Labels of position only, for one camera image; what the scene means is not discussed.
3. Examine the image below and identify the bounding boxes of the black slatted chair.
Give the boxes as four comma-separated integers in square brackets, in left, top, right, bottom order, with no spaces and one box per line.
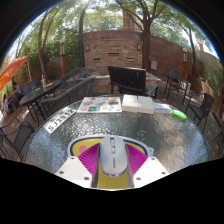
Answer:
[107,65,160,100]

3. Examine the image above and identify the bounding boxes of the white computer mouse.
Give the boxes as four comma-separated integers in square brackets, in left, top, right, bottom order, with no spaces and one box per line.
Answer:
[98,134,129,178]

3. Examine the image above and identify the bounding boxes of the orange parasol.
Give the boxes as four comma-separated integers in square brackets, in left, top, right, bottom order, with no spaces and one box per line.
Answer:
[0,55,29,92]

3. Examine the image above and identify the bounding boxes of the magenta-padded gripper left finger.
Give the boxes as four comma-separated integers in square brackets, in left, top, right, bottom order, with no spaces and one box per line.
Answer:
[54,142,101,189]

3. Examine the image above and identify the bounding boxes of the black mesh metal chair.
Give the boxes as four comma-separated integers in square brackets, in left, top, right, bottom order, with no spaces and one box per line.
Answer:
[184,92,216,134]

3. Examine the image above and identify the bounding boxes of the green wipes pack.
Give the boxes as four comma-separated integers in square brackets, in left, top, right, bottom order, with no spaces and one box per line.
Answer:
[171,109,188,122]

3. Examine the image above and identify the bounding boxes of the wooden slat fence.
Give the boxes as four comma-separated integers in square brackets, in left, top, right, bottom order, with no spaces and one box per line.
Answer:
[188,74,224,116]

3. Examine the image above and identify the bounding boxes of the black metal frame chair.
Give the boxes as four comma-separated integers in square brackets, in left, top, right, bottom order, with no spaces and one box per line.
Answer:
[0,119,35,160]

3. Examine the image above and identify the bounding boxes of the blue-backed metal chair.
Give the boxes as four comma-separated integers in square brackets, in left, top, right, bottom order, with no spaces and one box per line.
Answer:
[164,68,188,101]

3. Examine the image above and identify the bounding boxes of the colourful printed leaflet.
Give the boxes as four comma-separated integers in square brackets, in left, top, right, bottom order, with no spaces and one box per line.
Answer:
[77,96,123,114]

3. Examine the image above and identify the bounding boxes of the dark woven armchair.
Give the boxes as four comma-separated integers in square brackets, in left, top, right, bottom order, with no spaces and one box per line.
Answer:
[39,75,97,119]
[59,67,88,93]

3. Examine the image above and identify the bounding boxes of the blue and white box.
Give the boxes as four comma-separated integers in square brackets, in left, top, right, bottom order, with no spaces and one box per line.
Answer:
[153,102,174,115]

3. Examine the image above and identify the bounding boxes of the blue patio chair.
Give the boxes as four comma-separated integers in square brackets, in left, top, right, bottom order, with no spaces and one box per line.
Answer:
[21,79,38,96]

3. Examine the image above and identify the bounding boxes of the white number plate strip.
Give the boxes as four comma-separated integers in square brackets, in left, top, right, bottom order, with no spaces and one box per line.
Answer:
[43,106,78,135]

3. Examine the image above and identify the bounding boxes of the yellow bird-shaped mouse pad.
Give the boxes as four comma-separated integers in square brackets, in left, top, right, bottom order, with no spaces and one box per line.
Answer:
[66,134,155,190]

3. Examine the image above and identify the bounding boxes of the dark round patio table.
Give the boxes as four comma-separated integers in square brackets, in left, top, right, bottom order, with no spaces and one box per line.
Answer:
[19,79,63,126]

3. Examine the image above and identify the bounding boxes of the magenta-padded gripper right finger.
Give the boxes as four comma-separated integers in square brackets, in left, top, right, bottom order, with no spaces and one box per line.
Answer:
[126,143,170,189]

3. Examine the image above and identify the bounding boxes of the person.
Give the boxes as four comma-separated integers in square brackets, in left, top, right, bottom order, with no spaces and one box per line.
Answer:
[11,83,22,99]

